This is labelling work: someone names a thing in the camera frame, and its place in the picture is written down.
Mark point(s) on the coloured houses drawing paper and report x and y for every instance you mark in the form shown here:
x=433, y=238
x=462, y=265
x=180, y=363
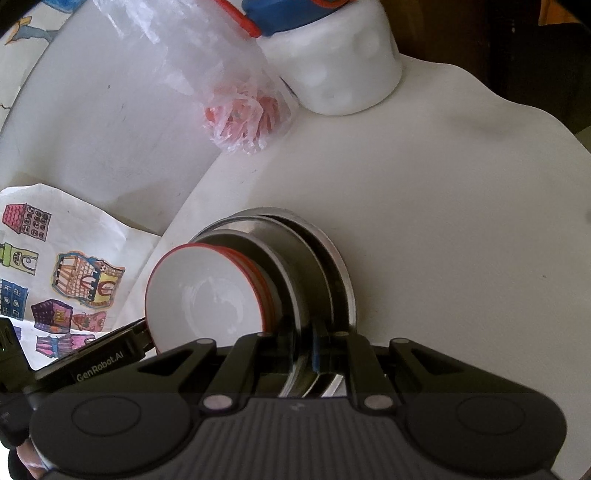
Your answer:
x=69, y=230

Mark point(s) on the cartoon child bear poster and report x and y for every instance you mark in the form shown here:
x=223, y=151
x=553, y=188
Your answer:
x=32, y=27

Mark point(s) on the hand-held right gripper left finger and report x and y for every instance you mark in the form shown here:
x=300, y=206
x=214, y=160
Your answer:
x=240, y=364

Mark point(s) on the person's left hand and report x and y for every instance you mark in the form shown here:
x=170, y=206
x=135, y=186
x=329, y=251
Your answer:
x=28, y=459

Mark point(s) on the white printed table cloth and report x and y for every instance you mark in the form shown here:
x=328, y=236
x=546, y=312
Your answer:
x=438, y=207

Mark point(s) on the white bowl red rim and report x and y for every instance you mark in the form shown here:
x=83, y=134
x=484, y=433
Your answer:
x=203, y=300

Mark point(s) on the white floral bowl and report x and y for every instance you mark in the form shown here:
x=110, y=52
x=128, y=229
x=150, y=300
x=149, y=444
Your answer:
x=268, y=295

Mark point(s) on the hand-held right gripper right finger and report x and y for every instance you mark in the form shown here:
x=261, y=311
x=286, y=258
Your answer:
x=321, y=350

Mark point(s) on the medium steel plate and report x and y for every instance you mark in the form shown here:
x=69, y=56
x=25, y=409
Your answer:
x=323, y=295

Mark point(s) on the large steel plate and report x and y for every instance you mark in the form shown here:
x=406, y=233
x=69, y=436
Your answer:
x=349, y=295

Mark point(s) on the clear plastic bag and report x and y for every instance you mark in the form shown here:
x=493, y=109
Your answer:
x=184, y=55

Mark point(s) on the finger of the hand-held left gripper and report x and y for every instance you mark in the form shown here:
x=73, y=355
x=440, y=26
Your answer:
x=142, y=336

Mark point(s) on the white bottle blue lid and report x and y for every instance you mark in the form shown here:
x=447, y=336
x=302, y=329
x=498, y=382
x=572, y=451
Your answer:
x=341, y=60

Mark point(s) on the red crumpled object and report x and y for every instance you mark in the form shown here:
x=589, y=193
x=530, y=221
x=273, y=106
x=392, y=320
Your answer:
x=240, y=120

